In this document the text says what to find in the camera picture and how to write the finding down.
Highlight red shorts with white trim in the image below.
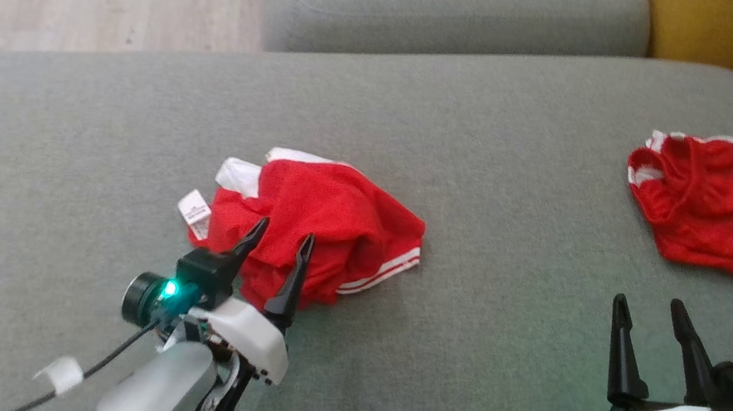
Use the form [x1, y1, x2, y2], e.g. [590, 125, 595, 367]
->
[613, 124, 733, 280]

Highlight red striped-trim basketball jersey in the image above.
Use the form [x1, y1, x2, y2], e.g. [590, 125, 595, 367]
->
[165, 134, 435, 331]

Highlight white cable clip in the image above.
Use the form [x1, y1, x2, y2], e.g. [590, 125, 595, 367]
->
[32, 351, 87, 400]

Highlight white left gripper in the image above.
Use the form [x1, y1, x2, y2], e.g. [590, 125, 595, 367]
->
[182, 209, 317, 390]

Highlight thin black cable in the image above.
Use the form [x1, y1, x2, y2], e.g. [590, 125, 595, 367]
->
[8, 301, 162, 411]

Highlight large grey sofa seat cushion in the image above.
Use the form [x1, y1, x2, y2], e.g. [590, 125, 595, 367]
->
[0, 0, 733, 411]

